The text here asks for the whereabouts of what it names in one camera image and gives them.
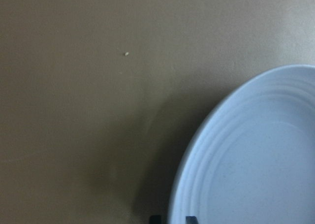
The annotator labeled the blue plate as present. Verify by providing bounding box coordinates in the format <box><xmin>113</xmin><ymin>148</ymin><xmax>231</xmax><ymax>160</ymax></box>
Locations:
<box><xmin>167</xmin><ymin>65</ymin><xmax>315</xmax><ymax>224</ymax></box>

